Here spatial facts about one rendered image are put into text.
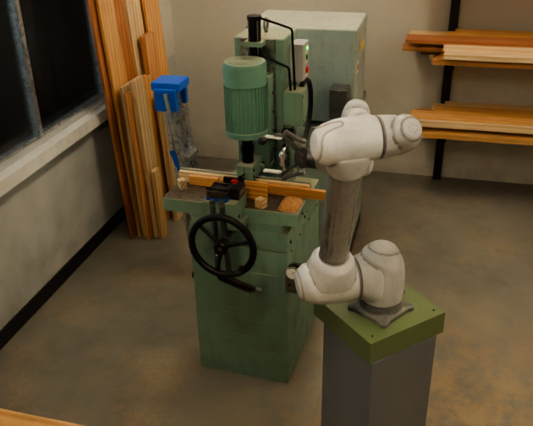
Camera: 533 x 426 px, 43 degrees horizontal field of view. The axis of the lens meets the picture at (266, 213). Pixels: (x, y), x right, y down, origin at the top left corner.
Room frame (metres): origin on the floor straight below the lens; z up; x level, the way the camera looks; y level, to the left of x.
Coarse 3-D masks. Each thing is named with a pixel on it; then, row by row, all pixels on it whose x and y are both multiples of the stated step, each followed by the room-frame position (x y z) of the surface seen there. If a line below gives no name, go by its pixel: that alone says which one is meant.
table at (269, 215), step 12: (168, 192) 2.62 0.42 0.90; (180, 192) 2.62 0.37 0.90; (192, 192) 2.62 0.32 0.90; (204, 192) 2.62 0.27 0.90; (168, 204) 2.56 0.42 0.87; (180, 204) 2.55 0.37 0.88; (192, 204) 2.53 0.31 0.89; (252, 204) 2.49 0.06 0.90; (276, 204) 2.49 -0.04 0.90; (252, 216) 2.45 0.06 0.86; (264, 216) 2.43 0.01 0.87; (276, 216) 2.42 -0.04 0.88; (288, 216) 2.40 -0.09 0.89; (300, 216) 2.43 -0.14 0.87; (228, 228) 2.38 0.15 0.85
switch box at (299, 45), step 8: (296, 40) 2.92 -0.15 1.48; (304, 40) 2.91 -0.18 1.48; (296, 48) 2.84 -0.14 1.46; (304, 48) 2.84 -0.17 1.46; (296, 56) 2.84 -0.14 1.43; (304, 56) 2.84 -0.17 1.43; (296, 64) 2.84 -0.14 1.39; (304, 64) 2.84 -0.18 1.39; (296, 72) 2.84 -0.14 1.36; (304, 72) 2.84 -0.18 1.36; (296, 80) 2.84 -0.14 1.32
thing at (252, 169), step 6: (258, 156) 2.68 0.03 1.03; (240, 162) 2.62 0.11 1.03; (252, 162) 2.62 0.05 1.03; (258, 162) 2.65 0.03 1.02; (240, 168) 2.58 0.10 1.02; (246, 168) 2.58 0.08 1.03; (252, 168) 2.58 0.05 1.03; (258, 168) 2.65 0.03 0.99; (240, 174) 2.58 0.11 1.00; (246, 174) 2.58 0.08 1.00; (252, 174) 2.57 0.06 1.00; (252, 180) 2.57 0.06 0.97
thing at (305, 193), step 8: (192, 176) 2.70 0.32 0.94; (200, 176) 2.70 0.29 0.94; (200, 184) 2.69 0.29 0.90; (208, 184) 2.67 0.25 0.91; (272, 184) 2.60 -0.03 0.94; (272, 192) 2.58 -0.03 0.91; (280, 192) 2.57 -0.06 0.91; (288, 192) 2.56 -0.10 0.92; (296, 192) 2.55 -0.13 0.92; (304, 192) 2.54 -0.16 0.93; (312, 192) 2.53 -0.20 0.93; (320, 192) 2.52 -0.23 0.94
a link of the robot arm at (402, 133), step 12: (384, 120) 1.82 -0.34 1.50; (396, 120) 1.80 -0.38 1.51; (408, 120) 1.79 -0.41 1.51; (384, 132) 1.79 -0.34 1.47; (396, 132) 1.78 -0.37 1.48; (408, 132) 1.77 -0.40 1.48; (420, 132) 1.78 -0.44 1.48; (384, 144) 1.78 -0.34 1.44; (396, 144) 1.79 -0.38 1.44; (408, 144) 1.77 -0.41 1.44; (384, 156) 1.80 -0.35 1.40
